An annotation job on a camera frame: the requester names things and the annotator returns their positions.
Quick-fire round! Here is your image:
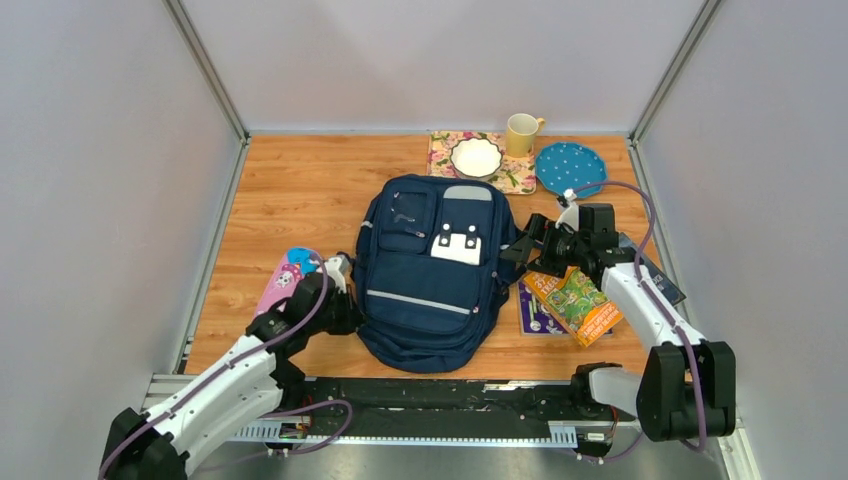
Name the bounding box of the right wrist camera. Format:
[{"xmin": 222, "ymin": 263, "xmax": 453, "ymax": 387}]
[{"xmin": 555, "ymin": 189, "xmax": 579, "ymax": 231}]

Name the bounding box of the white scalloped bowl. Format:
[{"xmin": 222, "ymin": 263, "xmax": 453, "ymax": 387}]
[{"xmin": 449, "ymin": 138, "xmax": 503, "ymax": 181}]

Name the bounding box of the purple cable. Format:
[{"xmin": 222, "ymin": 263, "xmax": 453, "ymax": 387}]
[
  {"xmin": 97, "ymin": 251, "xmax": 354, "ymax": 480},
  {"xmin": 570, "ymin": 181, "xmax": 709, "ymax": 463}
]

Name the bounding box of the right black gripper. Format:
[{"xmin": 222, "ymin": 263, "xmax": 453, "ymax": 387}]
[{"xmin": 499, "ymin": 213, "xmax": 588, "ymax": 279}]

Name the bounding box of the dark blue novel book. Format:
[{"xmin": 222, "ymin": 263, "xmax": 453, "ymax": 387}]
[{"xmin": 641, "ymin": 253, "xmax": 686, "ymax": 306}]

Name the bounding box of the floral placemat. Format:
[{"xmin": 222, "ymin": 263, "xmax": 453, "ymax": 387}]
[{"xmin": 426, "ymin": 130, "xmax": 536, "ymax": 195}]

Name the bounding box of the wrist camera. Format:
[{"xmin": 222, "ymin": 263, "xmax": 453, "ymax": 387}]
[
  {"xmin": 555, "ymin": 189, "xmax": 579, "ymax": 231},
  {"xmin": 323, "ymin": 254, "xmax": 351, "ymax": 293}
]

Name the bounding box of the navy blue school backpack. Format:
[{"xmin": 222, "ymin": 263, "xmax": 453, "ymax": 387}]
[{"xmin": 352, "ymin": 174, "xmax": 525, "ymax": 374}]

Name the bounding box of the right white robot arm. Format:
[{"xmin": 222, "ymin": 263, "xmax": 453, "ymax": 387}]
[{"xmin": 500, "ymin": 203, "xmax": 736, "ymax": 448}]

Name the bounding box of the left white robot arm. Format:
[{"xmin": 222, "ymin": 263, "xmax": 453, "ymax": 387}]
[{"xmin": 97, "ymin": 268, "xmax": 362, "ymax": 479}]

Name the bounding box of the purple illustrated book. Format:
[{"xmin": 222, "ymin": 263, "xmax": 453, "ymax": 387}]
[{"xmin": 518, "ymin": 282, "xmax": 569, "ymax": 336}]

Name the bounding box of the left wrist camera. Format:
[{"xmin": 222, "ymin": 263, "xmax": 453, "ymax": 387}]
[{"xmin": 323, "ymin": 254, "xmax": 351, "ymax": 293}]

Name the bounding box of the pink cartoon pencil case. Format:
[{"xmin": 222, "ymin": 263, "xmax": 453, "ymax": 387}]
[{"xmin": 254, "ymin": 247, "xmax": 319, "ymax": 316}]

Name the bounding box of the blue polka dot plate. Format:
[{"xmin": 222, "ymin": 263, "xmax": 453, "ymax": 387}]
[{"xmin": 535, "ymin": 142, "xmax": 608, "ymax": 199}]

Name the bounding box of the orange treehouse children's book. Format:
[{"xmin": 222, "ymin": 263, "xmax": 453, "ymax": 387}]
[{"xmin": 519, "ymin": 267, "xmax": 624, "ymax": 347}]

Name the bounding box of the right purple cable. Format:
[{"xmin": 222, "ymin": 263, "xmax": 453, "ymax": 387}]
[{"xmin": 570, "ymin": 181, "xmax": 709, "ymax": 463}]

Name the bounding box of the yellow mug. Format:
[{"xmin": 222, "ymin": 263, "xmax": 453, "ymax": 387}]
[{"xmin": 505, "ymin": 113, "xmax": 546, "ymax": 157}]

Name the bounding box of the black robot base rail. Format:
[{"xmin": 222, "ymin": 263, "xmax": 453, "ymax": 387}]
[{"xmin": 234, "ymin": 377, "xmax": 640, "ymax": 456}]

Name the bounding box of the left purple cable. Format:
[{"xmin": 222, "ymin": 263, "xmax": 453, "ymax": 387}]
[{"xmin": 97, "ymin": 251, "xmax": 354, "ymax": 480}]

